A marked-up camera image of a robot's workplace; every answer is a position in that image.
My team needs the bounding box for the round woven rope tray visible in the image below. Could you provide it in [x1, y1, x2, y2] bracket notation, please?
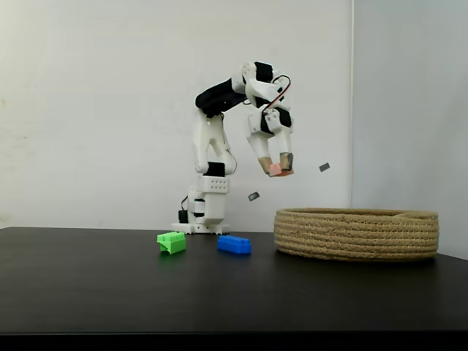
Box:
[273, 207, 439, 263]

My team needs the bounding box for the pink lego block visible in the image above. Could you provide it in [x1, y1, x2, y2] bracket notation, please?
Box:
[268, 162, 297, 179]

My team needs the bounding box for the red and black arm cable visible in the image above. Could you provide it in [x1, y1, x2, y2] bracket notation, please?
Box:
[260, 75, 293, 111]

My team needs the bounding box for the green lego block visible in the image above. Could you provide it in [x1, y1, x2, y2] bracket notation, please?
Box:
[156, 231, 186, 256]

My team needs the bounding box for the white wall cable conduit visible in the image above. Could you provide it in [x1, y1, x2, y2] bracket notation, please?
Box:
[350, 0, 356, 209]

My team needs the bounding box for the blue lego block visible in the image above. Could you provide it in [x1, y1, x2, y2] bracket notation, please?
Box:
[216, 235, 252, 256]

